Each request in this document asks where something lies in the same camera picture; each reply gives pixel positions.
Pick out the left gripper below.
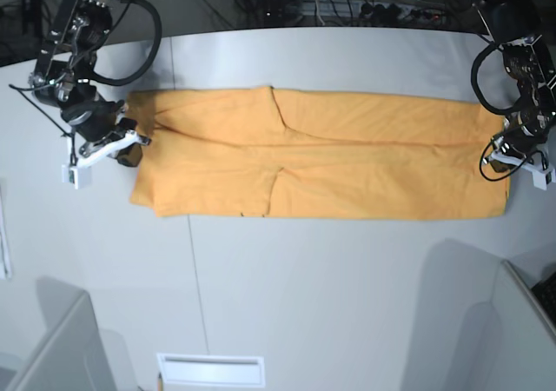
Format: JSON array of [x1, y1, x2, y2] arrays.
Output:
[[488, 116, 550, 174]]

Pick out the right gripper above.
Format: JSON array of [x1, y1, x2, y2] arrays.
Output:
[[61, 101, 142, 168]]

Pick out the yellow orange T-shirt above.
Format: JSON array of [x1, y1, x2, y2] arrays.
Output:
[[127, 87, 510, 220]]

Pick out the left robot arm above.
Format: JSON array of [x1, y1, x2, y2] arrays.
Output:
[[469, 0, 555, 182]]

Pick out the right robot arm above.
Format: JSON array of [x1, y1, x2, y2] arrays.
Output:
[[27, 0, 162, 168]]

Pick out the grey partition panel right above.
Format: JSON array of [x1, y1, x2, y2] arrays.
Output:
[[486, 261, 555, 390]]

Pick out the grey partition panel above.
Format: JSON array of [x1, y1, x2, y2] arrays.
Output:
[[5, 290, 117, 390], [486, 261, 555, 390]]

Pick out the grey partition panel left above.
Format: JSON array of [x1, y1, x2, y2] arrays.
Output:
[[5, 290, 117, 390]]

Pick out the white power strip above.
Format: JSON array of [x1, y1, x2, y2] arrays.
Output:
[[295, 0, 445, 24]]

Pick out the pencil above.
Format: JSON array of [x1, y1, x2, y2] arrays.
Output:
[[157, 373, 164, 391]]

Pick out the white label plate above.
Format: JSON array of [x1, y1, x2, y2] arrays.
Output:
[[156, 353, 266, 388]]

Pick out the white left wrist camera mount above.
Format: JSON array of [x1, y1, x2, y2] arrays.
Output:
[[479, 143, 555, 190]]

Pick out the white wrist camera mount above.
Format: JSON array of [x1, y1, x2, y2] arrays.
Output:
[[62, 130, 151, 189], [479, 143, 555, 190]]

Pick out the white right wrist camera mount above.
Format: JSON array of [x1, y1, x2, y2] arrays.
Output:
[[62, 130, 151, 189]]

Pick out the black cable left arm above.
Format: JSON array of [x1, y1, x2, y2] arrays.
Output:
[[470, 43, 520, 117]]

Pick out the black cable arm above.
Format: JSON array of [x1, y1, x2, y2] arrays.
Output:
[[470, 43, 520, 117], [89, 0, 164, 87]]

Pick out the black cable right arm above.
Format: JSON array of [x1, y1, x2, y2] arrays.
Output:
[[89, 0, 164, 87]]

